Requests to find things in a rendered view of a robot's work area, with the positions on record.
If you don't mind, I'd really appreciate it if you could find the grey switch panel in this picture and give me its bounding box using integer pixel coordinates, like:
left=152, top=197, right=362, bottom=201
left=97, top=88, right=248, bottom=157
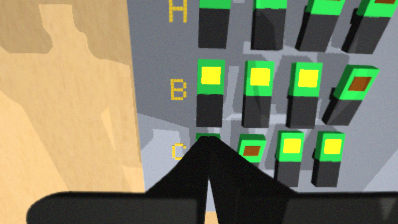
left=127, top=0, right=398, bottom=192

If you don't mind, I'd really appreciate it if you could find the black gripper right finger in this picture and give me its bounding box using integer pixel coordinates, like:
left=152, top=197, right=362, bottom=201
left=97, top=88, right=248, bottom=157
left=208, top=136, right=398, bottom=224

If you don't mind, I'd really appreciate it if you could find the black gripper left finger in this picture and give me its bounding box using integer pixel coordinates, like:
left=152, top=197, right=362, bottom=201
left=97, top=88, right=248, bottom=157
left=26, top=136, right=210, bottom=224

